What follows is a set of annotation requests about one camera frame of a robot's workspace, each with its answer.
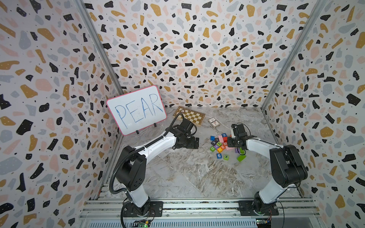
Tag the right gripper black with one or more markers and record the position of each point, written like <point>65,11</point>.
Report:
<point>229,144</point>

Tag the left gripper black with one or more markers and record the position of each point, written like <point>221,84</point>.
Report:
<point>193,145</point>

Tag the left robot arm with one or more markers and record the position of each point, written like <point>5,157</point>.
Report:
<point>129,173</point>

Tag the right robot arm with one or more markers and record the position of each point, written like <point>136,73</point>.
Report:
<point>287,167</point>

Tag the long pink block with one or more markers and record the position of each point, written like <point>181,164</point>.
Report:
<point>220,139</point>

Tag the long green block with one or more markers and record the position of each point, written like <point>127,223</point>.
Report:
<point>241,158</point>

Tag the wooden chess board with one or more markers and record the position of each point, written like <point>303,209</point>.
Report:
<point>194,116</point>

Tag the green N block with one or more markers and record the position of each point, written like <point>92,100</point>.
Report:
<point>226,157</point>

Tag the playing card box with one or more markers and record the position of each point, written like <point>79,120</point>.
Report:
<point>213,122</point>

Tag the white board pink frame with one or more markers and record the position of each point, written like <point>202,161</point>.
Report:
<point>137,110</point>

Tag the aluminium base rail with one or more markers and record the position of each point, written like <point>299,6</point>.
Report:
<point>201,213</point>

